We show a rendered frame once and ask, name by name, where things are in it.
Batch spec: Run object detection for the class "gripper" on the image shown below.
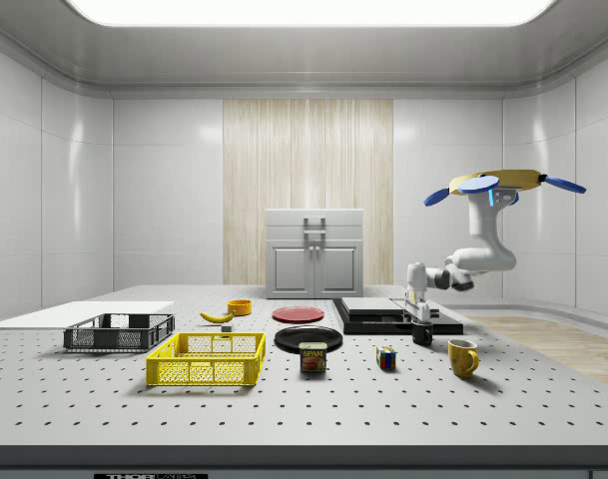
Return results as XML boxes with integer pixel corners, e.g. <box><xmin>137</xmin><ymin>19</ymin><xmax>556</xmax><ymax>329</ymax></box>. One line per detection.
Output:
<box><xmin>401</xmin><ymin>292</ymin><xmax>433</xmax><ymax>324</ymax></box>

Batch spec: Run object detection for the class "black mug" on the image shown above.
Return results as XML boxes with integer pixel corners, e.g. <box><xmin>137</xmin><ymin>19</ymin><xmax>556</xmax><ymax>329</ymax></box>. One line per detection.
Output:
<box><xmin>410</xmin><ymin>319</ymin><xmax>435</xmax><ymax>347</ymax></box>

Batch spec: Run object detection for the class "yellow mug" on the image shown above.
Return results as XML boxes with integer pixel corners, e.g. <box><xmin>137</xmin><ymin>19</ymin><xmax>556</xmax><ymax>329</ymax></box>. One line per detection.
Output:
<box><xmin>446</xmin><ymin>337</ymin><xmax>481</xmax><ymax>379</ymax></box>

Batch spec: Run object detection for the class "black stove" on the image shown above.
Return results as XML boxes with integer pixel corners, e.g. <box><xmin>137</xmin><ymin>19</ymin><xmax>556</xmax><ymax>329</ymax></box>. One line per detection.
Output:
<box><xmin>331</xmin><ymin>296</ymin><xmax>466</xmax><ymax>336</ymax></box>

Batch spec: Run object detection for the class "puzzle cube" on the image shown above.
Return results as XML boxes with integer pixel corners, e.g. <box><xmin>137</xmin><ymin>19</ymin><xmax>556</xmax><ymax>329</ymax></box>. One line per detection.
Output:
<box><xmin>374</xmin><ymin>344</ymin><xmax>399</xmax><ymax>371</ymax></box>

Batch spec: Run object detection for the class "white cabinet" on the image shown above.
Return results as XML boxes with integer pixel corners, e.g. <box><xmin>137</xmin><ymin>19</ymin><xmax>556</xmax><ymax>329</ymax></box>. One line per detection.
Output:
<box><xmin>265</xmin><ymin>208</ymin><xmax>365</xmax><ymax>300</ymax></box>

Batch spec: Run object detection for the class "flat-sided can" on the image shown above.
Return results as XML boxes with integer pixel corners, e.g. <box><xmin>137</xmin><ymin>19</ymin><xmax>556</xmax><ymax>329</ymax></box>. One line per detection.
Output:
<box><xmin>298</xmin><ymin>341</ymin><xmax>328</xmax><ymax>374</ymax></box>

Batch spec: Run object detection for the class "red plate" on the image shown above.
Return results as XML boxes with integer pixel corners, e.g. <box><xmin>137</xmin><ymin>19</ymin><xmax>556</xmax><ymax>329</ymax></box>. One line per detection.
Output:
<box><xmin>271</xmin><ymin>305</ymin><xmax>326</xmax><ymax>324</ymax></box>

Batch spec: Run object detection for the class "black plate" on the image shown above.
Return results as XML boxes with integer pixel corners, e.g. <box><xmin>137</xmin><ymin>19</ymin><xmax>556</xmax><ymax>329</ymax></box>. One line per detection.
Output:
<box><xmin>273</xmin><ymin>324</ymin><xmax>344</xmax><ymax>353</ymax></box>

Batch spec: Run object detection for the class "drone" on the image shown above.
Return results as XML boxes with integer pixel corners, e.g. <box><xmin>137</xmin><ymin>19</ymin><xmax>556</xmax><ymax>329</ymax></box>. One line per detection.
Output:
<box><xmin>422</xmin><ymin>169</ymin><xmax>588</xmax><ymax>208</ymax></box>

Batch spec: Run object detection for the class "yellow basket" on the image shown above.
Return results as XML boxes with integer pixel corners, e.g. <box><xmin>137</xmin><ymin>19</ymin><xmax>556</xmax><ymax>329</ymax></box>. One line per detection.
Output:
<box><xmin>145</xmin><ymin>331</ymin><xmax>268</xmax><ymax>387</ymax></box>

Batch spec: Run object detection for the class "dark grey basket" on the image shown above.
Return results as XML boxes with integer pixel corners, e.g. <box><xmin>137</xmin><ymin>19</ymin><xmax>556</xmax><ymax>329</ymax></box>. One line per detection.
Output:
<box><xmin>62</xmin><ymin>312</ymin><xmax>177</xmax><ymax>353</ymax></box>

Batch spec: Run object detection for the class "white board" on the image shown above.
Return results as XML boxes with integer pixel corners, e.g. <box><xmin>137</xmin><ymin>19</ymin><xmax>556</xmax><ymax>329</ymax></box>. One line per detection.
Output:
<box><xmin>0</xmin><ymin>300</ymin><xmax>177</xmax><ymax>330</ymax></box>

